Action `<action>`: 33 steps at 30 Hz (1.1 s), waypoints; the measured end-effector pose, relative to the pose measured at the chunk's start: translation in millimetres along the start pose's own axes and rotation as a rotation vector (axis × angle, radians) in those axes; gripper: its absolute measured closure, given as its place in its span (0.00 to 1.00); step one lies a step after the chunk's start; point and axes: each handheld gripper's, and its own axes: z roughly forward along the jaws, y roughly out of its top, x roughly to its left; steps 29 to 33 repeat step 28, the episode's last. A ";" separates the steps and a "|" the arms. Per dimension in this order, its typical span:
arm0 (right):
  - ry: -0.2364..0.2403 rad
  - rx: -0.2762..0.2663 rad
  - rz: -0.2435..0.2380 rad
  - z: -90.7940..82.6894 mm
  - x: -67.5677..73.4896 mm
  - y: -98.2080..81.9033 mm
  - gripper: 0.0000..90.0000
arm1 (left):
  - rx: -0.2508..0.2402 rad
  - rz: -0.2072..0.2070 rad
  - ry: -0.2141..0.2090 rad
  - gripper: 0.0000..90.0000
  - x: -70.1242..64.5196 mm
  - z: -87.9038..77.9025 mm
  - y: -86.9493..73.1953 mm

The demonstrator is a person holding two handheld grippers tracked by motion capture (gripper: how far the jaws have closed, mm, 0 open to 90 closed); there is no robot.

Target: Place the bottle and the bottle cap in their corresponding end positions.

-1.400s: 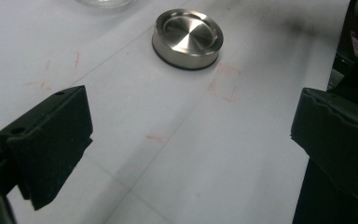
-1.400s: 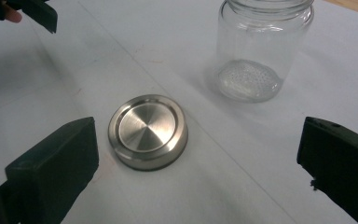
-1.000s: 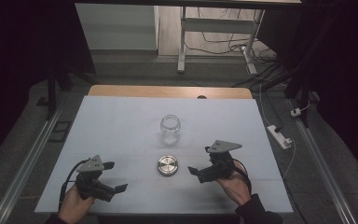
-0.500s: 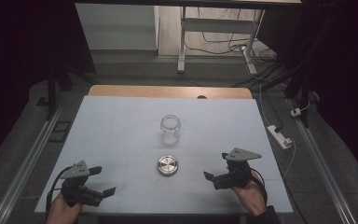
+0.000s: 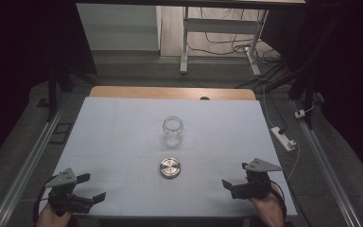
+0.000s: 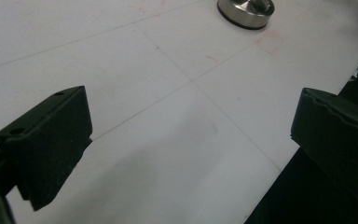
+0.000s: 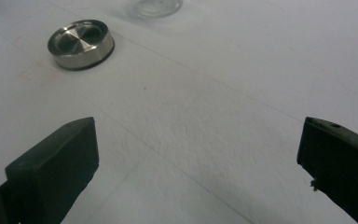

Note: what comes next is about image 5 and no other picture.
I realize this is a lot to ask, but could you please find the thin white cable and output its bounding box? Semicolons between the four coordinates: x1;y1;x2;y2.
284;139;302;183

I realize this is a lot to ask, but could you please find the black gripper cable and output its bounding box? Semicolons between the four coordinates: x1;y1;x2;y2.
268;179;288;226
32;175;61;225

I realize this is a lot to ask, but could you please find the wooden table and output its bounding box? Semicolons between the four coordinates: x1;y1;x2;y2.
89;85;257;101

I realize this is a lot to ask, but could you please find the black rectangular floor frame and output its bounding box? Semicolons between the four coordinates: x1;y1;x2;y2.
48;122;74;146

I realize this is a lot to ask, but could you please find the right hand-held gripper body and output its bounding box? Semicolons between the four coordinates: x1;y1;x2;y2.
231;157;284;201

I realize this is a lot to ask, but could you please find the light blue table mat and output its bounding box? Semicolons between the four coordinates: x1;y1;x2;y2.
44;96;299;219

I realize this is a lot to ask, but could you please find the tangle of black cables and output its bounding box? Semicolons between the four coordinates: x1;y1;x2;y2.
187;7;282;65

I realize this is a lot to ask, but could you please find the person's right hand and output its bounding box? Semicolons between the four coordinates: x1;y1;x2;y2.
249;183;287;227

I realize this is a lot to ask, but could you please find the person's left hand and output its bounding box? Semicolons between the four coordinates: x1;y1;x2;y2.
36;202;74;227

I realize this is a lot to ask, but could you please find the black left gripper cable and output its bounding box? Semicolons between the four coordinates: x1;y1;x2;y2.
32;175;61;225

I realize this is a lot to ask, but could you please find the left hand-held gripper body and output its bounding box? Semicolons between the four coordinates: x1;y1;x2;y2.
44;167;95;216

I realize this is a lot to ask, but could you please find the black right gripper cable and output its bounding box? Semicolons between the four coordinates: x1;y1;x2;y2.
268;179;288;226

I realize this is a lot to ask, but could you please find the white desk frame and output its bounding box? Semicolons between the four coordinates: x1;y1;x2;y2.
179;6;269;77

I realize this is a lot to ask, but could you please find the black metal stand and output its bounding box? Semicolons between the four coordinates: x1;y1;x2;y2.
37;60;99;123
254;62;320;131

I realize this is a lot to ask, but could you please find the round silver metal lid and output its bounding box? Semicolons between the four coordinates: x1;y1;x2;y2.
159;156;182;180

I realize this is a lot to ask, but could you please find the clear glass jar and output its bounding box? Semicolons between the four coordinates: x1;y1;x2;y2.
162;115;184;148

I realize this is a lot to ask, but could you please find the white power strip cable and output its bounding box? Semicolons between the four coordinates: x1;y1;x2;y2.
262;84;279;130

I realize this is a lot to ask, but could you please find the grey metal floor rail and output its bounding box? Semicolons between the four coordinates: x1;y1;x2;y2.
292;99;363;227
0;99;68;227

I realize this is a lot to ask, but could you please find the white power strip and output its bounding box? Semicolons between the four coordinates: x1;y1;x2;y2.
270;126;298;152

